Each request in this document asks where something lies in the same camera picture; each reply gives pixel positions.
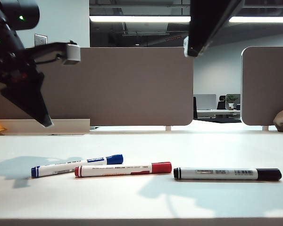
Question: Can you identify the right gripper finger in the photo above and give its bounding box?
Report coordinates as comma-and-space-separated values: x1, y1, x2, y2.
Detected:
183, 0, 245, 58

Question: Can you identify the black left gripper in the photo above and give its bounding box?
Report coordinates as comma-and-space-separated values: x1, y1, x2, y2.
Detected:
0, 48, 54, 128

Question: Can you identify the blue whiteboard marker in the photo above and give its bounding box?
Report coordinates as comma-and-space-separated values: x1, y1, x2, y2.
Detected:
30, 154, 124, 179

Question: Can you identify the red whiteboard marker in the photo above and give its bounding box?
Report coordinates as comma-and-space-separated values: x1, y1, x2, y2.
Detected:
74, 161, 173, 178

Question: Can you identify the black whiteboard marker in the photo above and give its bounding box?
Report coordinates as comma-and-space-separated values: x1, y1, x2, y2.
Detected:
173, 167, 283, 181

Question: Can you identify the beige desk tray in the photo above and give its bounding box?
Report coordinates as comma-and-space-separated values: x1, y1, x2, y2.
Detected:
0, 119, 91, 136

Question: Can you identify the white ceiling light strip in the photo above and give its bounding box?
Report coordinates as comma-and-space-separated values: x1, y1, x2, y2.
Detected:
89, 15, 283, 24

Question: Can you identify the distant white desk screen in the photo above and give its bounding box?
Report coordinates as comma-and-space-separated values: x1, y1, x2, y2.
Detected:
194, 94, 217, 110

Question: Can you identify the small potted green plant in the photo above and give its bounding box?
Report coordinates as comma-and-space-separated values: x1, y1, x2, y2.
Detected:
225, 94, 239, 111

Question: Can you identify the black office chair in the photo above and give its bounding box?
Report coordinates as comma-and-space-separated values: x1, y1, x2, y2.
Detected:
217, 95, 227, 110

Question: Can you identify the brown felt desk partition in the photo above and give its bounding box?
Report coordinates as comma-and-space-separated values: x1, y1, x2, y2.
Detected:
0, 47, 194, 127
241, 46, 283, 126

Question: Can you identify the dark distant furniture piece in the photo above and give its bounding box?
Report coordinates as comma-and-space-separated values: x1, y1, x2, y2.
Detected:
193, 97, 199, 120

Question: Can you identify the thin black camera cable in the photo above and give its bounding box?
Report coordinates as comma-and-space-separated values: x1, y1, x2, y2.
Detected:
34, 55, 62, 65

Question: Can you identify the black left camera bracket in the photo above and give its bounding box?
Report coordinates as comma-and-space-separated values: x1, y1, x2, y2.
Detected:
23, 41, 69, 64

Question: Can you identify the metal wall switch plate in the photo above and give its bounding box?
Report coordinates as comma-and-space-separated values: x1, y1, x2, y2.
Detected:
34, 34, 48, 48

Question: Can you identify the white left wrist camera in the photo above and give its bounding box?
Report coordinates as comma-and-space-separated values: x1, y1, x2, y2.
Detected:
62, 43, 82, 65

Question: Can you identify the grey ceiling air duct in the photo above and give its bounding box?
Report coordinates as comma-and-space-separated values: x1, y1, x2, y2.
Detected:
122, 22, 170, 36

